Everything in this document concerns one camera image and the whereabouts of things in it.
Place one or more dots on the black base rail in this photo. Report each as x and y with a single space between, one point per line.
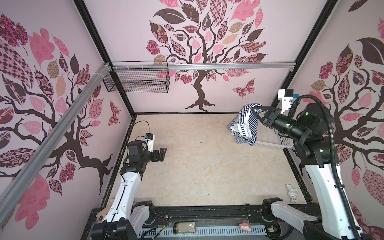
250 213

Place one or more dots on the beige box on rail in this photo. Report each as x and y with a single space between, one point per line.
185 228

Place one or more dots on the aluminium rail back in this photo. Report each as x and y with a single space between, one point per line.
212 66

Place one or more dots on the black right corner frame post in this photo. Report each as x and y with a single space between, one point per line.
314 34

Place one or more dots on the pink toy on rail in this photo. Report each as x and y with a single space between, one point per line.
245 227

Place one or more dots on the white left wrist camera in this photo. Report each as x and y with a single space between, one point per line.
150 141

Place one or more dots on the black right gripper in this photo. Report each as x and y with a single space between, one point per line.
267 120

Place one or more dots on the aluminium rail left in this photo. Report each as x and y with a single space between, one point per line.
22 181

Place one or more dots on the navy striped tank top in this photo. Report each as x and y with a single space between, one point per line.
244 127

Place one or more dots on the black corner frame post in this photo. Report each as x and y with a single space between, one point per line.
88 21
314 34

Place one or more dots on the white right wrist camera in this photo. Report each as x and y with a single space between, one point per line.
287 97

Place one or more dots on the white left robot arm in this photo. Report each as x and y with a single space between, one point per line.
125 219

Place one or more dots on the black wire mesh basket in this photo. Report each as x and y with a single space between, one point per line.
138 77

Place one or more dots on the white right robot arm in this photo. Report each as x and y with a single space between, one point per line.
313 138

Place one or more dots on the aluminium rail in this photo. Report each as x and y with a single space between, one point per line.
22 181
212 66

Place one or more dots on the plush doll striped shirt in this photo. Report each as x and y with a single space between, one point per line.
103 213

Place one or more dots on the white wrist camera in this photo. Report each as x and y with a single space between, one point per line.
287 97
150 141

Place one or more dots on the small white rabbit figurine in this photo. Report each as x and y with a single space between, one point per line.
292 193

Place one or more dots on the white plastic laundry basket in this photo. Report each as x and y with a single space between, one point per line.
271 139

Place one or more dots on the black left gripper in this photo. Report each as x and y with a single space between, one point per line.
161 154

